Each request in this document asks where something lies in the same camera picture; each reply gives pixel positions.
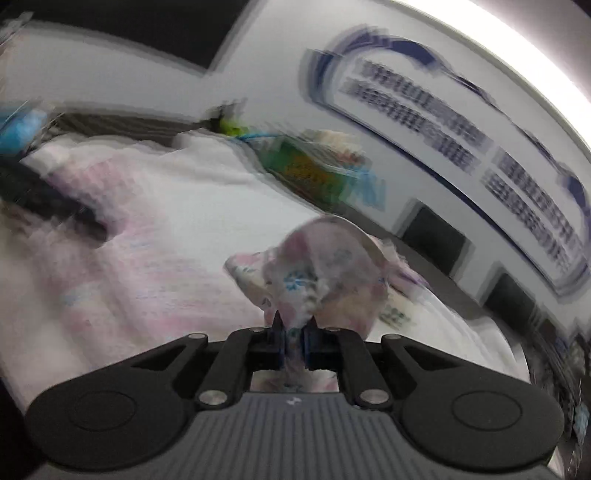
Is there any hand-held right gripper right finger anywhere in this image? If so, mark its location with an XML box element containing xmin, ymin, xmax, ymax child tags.
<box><xmin>300</xmin><ymin>314</ymin><xmax>445</xmax><ymax>409</ymax></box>

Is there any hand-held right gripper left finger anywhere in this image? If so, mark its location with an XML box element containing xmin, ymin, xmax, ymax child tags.
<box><xmin>131</xmin><ymin>311</ymin><xmax>285</xmax><ymax>409</ymax></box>

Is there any pink floral dress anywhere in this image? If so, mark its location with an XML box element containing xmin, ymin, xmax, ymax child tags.
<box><xmin>0</xmin><ymin>150</ymin><xmax>394</xmax><ymax>394</ymax></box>

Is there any phone with teal screen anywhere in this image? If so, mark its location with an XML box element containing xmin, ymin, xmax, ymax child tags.
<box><xmin>0</xmin><ymin>110</ymin><xmax>49</xmax><ymax>155</ymax></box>

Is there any cream floral folded garment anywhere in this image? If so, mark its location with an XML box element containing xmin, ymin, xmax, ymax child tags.
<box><xmin>379</xmin><ymin>295</ymin><xmax>419</xmax><ymax>329</ymax></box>

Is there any white fluffy blanket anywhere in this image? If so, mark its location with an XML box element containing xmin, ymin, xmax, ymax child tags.
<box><xmin>0</xmin><ymin>134</ymin><xmax>532</xmax><ymax>398</ymax></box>

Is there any black office chair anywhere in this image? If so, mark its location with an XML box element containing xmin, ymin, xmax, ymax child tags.
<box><xmin>401</xmin><ymin>205</ymin><xmax>468</xmax><ymax>274</ymax></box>
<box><xmin>484</xmin><ymin>274</ymin><xmax>537</xmax><ymax>325</ymax></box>

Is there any yellow-green cloth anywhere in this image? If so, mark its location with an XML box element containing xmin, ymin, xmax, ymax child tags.
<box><xmin>217</xmin><ymin>116</ymin><xmax>247</xmax><ymax>138</ymax></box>

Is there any green bag with blue straps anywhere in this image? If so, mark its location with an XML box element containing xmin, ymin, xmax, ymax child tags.
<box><xmin>252</xmin><ymin>130</ymin><xmax>387</xmax><ymax>210</ymax></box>

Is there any dark wall screen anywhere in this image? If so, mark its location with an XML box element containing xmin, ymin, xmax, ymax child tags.
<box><xmin>25</xmin><ymin>0</ymin><xmax>252</xmax><ymax>71</ymax></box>

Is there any blue wall sign lettering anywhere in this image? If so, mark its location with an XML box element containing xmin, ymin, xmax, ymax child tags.
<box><xmin>302</xmin><ymin>36</ymin><xmax>591</xmax><ymax>297</ymax></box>

